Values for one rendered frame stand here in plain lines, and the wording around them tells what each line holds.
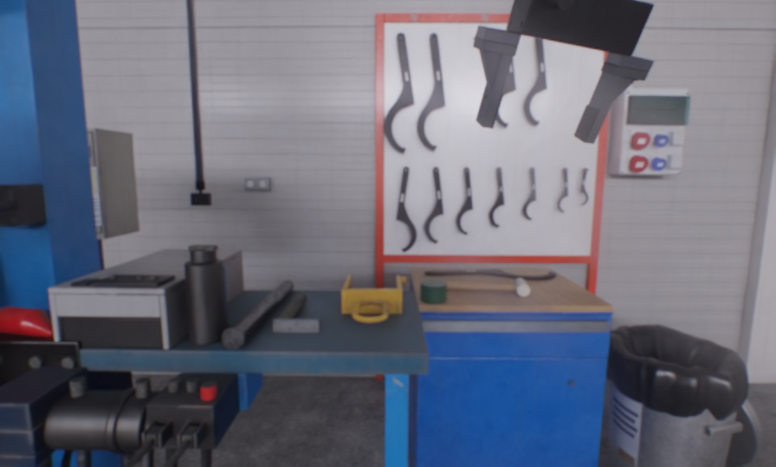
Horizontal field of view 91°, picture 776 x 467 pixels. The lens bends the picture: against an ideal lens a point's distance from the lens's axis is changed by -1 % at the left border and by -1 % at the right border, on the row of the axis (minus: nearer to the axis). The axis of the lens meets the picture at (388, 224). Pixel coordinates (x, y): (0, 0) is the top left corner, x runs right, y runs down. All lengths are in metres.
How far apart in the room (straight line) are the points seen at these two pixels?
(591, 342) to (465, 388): 0.50
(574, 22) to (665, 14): 2.76
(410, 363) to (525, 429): 0.99
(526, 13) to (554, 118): 2.30
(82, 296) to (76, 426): 0.24
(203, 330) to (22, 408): 0.30
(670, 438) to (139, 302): 1.96
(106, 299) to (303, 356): 0.41
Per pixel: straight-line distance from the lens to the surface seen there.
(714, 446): 2.19
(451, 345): 1.51
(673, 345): 2.36
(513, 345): 1.56
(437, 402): 1.62
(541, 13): 0.46
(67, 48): 1.41
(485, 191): 2.59
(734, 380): 2.08
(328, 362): 0.83
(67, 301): 1.01
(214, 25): 2.93
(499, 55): 0.47
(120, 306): 0.94
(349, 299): 1.00
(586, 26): 0.49
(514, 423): 1.72
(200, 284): 0.88
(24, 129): 1.31
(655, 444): 2.15
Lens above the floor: 1.42
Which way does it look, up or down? 7 degrees down
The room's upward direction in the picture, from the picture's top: straight up
